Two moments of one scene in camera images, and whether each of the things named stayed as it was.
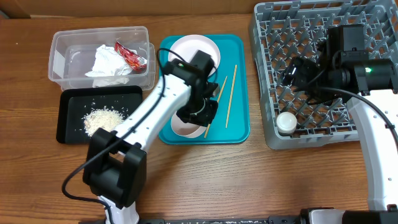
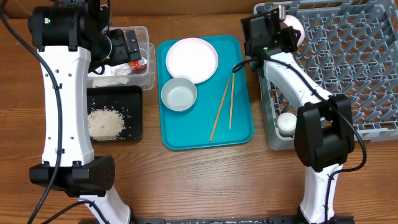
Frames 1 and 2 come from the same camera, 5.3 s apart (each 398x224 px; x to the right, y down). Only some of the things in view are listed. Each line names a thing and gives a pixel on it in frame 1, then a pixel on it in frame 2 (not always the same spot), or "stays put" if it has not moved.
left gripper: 204,118 -> 122,55
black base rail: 285,220 stays put
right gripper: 303,70 -> 283,35
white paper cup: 286,122 stays put
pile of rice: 103,118 stays put
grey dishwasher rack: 281,31 stays put
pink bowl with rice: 185,129 -> 293,21
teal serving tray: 232,73 stays put
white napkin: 109,69 stays put
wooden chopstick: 217,101 -> 220,110
